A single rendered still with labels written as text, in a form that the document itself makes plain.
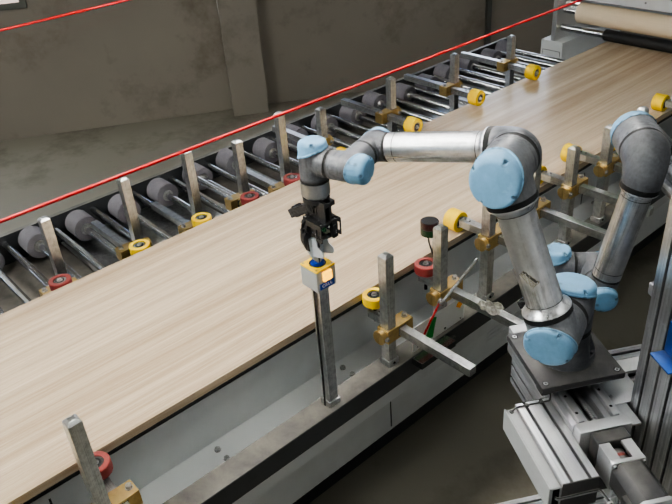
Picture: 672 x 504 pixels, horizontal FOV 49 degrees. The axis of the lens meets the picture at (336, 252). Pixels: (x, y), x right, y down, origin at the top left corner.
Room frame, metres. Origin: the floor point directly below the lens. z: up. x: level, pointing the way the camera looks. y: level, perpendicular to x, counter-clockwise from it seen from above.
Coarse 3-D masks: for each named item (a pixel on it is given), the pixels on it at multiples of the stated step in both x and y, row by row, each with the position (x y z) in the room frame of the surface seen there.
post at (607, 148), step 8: (608, 128) 2.64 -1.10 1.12; (608, 136) 2.64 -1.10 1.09; (608, 144) 2.63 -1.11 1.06; (608, 152) 2.63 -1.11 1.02; (600, 160) 2.65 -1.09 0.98; (608, 160) 2.63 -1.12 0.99; (608, 176) 2.64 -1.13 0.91; (600, 184) 2.64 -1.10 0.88; (600, 200) 2.63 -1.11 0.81; (600, 208) 2.63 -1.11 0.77; (600, 216) 2.63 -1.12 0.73
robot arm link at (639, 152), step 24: (624, 144) 1.63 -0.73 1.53; (648, 144) 1.59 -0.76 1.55; (624, 168) 1.59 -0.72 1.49; (648, 168) 1.55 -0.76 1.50; (624, 192) 1.57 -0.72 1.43; (648, 192) 1.54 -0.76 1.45; (624, 216) 1.56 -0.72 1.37; (624, 240) 1.55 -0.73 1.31; (600, 264) 1.58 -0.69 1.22; (624, 264) 1.56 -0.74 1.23; (600, 288) 1.55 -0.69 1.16
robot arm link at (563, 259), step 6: (552, 246) 1.74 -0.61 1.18; (558, 246) 1.74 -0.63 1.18; (564, 246) 1.74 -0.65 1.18; (552, 252) 1.71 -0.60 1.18; (558, 252) 1.71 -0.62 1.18; (564, 252) 1.71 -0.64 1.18; (570, 252) 1.71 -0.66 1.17; (552, 258) 1.71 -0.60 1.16; (558, 258) 1.70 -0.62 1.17; (564, 258) 1.70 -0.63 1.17; (570, 258) 1.71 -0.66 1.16; (558, 264) 1.70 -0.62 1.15; (564, 264) 1.70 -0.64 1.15; (570, 264) 1.70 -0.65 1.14; (558, 270) 1.70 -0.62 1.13; (564, 270) 1.69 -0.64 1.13; (570, 270) 1.69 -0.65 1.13
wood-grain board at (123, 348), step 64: (576, 64) 4.04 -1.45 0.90; (640, 64) 3.95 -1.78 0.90; (448, 128) 3.28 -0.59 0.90; (576, 128) 3.16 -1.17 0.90; (384, 192) 2.68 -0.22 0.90; (448, 192) 2.63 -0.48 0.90; (192, 256) 2.30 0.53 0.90; (256, 256) 2.26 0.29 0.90; (0, 320) 1.99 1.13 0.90; (64, 320) 1.96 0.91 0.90; (128, 320) 1.93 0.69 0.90; (192, 320) 1.91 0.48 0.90; (256, 320) 1.88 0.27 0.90; (0, 384) 1.67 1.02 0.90; (64, 384) 1.65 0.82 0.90; (128, 384) 1.62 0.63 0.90; (192, 384) 1.60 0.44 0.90; (0, 448) 1.41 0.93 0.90; (64, 448) 1.39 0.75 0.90
